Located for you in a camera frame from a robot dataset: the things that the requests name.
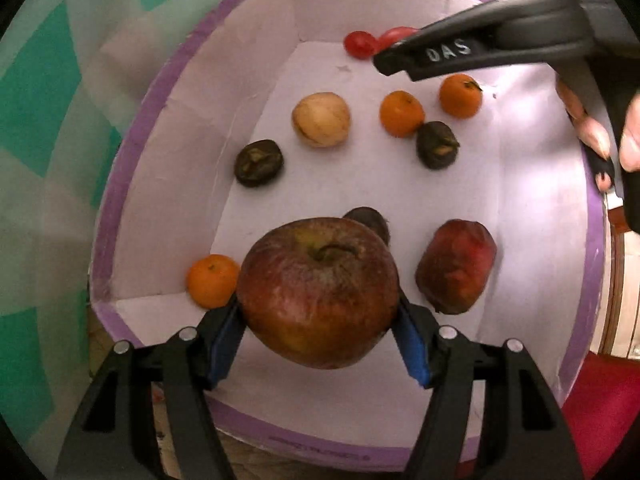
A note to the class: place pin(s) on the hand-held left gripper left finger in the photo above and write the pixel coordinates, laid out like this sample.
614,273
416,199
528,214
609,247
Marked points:
225,345

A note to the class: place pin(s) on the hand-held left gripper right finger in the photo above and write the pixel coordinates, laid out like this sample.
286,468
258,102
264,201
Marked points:
412,347

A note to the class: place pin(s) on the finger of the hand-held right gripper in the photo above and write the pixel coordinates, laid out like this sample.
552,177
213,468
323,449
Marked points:
500,35

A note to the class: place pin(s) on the orange tangerine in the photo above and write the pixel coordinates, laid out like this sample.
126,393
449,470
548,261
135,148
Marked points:
212,281
460,96
401,114

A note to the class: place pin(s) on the shrivelled small dark red apple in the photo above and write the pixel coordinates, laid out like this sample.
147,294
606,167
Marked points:
455,265

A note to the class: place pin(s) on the large wrinkled red apple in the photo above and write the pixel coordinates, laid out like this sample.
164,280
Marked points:
315,300

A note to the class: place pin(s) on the red tomato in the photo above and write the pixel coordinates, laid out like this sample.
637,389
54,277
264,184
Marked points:
359,44
395,36

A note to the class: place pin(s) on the dark water chestnut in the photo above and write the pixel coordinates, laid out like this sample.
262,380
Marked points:
437,146
372,217
259,162

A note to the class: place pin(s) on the white box with purple rim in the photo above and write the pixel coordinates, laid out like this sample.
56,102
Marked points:
540,210

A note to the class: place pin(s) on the yellow striped pepino melon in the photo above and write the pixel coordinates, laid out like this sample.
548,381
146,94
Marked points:
320,120

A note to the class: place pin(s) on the person's right hand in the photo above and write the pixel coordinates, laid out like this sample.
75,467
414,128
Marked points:
592,135

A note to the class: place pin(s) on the red cloth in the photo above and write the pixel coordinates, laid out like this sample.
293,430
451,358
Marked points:
610,410

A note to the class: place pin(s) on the teal checked tablecloth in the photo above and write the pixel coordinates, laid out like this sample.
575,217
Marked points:
45,85

